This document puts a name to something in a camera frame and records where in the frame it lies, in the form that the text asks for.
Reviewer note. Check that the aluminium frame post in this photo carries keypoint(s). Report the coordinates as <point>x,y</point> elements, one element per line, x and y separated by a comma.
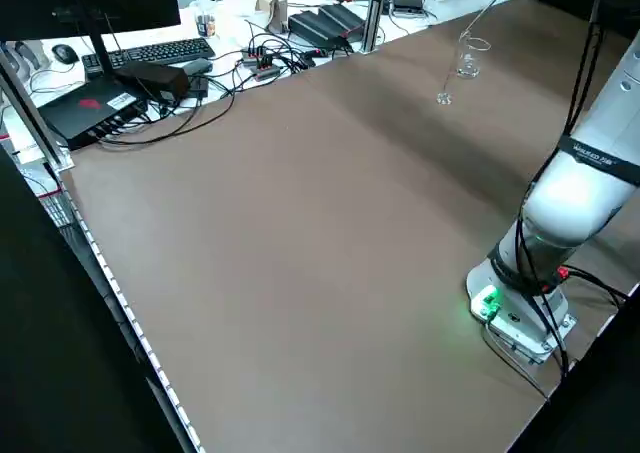
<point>30,108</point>

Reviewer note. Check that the folded brown cardboard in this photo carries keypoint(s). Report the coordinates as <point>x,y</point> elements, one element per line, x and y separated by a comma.
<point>270,8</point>

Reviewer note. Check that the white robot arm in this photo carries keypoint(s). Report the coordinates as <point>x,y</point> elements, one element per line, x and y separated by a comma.
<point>575,208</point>

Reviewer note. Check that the black computer monitor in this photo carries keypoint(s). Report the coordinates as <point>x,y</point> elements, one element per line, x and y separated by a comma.
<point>100,3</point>

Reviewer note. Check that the black box red logo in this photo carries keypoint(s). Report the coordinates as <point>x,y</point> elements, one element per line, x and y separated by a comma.
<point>85,118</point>

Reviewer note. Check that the black keyboard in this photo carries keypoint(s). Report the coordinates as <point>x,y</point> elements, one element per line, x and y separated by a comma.
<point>160,50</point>

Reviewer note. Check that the black computer mouse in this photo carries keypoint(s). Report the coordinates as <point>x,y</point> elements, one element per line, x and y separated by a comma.
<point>65,54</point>

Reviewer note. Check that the grey usb hub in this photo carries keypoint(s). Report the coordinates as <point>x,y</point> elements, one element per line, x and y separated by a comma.
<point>262,68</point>

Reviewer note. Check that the clear glass beaker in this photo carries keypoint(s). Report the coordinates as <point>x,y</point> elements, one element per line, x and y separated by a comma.
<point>469,70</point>

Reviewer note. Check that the clear glass graduated cylinder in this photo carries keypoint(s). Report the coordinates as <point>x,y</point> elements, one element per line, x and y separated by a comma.
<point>444,98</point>

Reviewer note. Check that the white table edge rail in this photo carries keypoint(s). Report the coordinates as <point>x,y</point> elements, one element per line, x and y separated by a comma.
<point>125,303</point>

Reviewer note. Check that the small black device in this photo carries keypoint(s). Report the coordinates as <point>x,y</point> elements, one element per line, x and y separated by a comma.
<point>407,2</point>

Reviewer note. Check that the glass pipette blue bulb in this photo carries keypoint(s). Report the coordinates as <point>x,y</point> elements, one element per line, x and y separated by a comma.
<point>492,4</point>

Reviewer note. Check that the flat grey box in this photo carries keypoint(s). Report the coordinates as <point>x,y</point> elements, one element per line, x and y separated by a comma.
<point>195,65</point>

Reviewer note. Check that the aluminium camera post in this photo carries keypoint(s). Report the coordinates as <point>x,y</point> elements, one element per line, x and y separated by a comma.
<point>372,18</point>

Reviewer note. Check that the black power adapter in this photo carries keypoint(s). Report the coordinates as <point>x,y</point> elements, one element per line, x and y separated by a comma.
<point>345,18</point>
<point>310,25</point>

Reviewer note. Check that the dark brown power brick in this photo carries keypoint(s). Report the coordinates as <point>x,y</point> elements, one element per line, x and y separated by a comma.
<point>155,78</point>

